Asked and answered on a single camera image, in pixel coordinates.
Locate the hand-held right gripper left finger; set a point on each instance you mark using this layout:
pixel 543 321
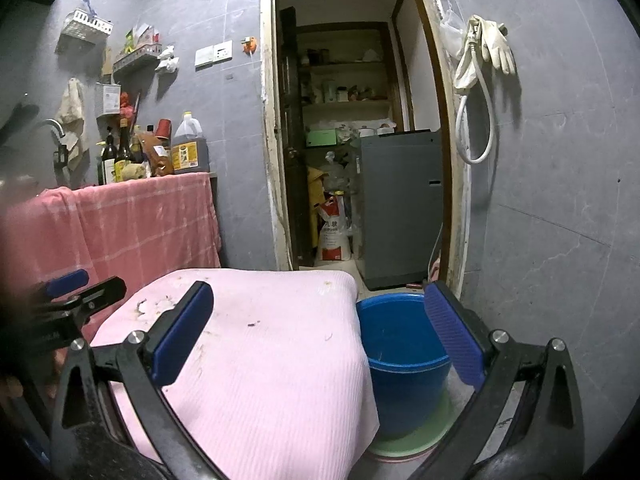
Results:
pixel 182 330

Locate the beige hanging towel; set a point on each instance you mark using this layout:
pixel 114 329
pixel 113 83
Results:
pixel 72 110

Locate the blue plastic tool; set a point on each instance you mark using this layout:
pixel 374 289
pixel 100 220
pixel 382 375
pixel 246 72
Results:
pixel 88 4

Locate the blue plastic bucket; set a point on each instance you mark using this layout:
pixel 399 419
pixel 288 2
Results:
pixel 405 395

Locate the red mesh bag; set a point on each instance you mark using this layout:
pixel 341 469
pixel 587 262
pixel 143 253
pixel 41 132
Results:
pixel 127 107

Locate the green seasoning packet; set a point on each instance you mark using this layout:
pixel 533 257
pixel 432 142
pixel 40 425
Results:
pixel 130 42

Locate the tan lumpy object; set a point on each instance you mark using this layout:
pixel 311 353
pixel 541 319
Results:
pixel 135 171

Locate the green plastic basin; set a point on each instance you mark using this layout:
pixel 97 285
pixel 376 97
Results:
pixel 400 447

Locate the dark bottle white label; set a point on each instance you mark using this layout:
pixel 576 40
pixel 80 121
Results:
pixel 109 162

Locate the white wall socket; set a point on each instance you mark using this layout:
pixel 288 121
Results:
pixel 223 51

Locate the pink plaid cloth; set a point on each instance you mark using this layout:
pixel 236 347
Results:
pixel 125 225

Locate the white wall switch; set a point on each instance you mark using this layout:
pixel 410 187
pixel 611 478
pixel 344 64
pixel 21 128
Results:
pixel 204 56

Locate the yellow capped sauce bottle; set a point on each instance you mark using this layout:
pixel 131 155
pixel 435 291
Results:
pixel 138 147

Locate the white wall basket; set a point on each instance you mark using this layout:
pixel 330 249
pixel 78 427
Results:
pixel 85 27

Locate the red cup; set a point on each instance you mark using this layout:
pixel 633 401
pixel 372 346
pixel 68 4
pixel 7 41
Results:
pixel 163 129

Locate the dark bottle yellow label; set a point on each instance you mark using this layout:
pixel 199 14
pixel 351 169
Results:
pixel 122 155

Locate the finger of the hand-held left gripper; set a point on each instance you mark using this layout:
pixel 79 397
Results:
pixel 67 282
pixel 102 295

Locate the wooden paddle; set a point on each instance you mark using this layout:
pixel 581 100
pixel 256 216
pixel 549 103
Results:
pixel 107 62

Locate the white wooden door frame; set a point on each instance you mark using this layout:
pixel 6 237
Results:
pixel 267 135

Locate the orange wall hook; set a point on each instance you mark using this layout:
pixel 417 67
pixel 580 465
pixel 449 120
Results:
pixel 250 45

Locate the cream rubber glove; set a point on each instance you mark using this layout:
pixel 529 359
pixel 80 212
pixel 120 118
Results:
pixel 500 50
pixel 467 72

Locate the large cooking oil jug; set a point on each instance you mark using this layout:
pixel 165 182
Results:
pixel 189 155

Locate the chrome faucet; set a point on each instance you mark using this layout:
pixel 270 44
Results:
pixel 55 124

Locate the clear plastic bag pile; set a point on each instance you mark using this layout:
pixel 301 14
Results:
pixel 340 172

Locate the white crumpled rag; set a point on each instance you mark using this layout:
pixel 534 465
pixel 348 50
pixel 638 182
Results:
pixel 167 60

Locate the pink towel covered table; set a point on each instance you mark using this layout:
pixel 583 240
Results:
pixel 260 385

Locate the yellow bag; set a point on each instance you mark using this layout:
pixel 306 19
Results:
pixel 314 195

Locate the wooden shelf unit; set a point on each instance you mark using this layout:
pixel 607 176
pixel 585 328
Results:
pixel 345 107

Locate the row of small jars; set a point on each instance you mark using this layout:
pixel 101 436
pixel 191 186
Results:
pixel 340 92

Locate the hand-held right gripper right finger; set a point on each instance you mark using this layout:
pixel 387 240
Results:
pixel 452 330

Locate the clear hanging plastic bag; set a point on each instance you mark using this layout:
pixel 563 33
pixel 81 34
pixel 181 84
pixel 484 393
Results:
pixel 452 32

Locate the grey washing machine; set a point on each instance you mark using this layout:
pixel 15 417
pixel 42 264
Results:
pixel 400 210

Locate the red white seasoning packet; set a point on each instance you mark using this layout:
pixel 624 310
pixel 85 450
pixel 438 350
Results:
pixel 147 36

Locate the white sack red print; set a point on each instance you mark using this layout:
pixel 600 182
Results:
pixel 334 237

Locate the dark wooden door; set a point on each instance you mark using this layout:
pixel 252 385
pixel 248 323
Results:
pixel 289 135

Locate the green box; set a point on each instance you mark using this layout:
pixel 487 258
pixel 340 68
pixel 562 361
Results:
pixel 321 138

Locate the metal wall rack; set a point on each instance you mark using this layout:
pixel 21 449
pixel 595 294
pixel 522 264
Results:
pixel 137 57

